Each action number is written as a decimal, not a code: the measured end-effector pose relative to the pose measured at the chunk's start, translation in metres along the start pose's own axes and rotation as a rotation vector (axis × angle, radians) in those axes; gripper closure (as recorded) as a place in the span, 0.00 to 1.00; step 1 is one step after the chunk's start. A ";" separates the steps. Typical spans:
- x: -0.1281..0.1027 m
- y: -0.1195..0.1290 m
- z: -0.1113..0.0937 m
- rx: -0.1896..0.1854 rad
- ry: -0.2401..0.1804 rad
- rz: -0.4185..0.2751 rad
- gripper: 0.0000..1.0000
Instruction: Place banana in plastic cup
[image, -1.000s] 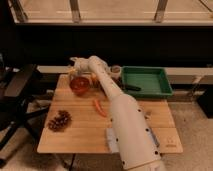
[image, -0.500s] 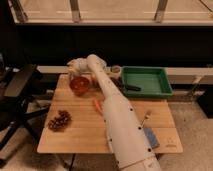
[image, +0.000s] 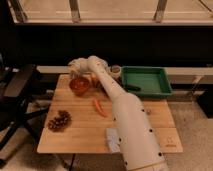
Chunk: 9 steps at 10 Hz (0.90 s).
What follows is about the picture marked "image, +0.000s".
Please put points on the green plastic tray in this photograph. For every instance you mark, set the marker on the green plastic tray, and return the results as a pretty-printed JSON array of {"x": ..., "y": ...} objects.
[{"x": 153, "y": 81}]

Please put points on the bunch of dark grapes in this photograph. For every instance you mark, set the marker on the bunch of dark grapes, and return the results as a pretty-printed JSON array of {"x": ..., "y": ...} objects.
[{"x": 60, "y": 122}]

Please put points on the orange carrot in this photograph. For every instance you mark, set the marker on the orange carrot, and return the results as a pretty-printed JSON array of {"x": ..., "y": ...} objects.
[{"x": 99, "y": 108}]

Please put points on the black handled spoon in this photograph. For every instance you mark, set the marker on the black handled spoon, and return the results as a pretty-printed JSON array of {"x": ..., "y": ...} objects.
[{"x": 132, "y": 88}]

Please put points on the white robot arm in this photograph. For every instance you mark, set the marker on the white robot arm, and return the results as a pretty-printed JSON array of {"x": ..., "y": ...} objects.
[{"x": 138, "y": 143}]

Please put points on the small brown lidded jar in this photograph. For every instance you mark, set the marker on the small brown lidded jar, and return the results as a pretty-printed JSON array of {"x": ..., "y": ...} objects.
[{"x": 115, "y": 71}]

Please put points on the wooden folding table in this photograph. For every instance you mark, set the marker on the wooden folding table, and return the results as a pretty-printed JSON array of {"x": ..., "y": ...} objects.
[{"x": 87, "y": 131}]

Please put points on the grey folded cloth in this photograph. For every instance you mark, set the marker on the grey folded cloth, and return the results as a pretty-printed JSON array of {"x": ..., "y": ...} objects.
[{"x": 113, "y": 140}]

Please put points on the black office chair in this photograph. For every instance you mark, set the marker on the black office chair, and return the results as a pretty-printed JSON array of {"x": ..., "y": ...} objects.
[{"x": 15, "y": 95}]

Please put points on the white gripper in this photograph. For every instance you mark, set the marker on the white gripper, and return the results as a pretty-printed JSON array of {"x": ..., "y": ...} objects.
[{"x": 78, "y": 67}]

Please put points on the peach apple fruit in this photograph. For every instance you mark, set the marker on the peach apple fruit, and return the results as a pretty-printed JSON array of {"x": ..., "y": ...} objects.
[{"x": 94, "y": 80}]

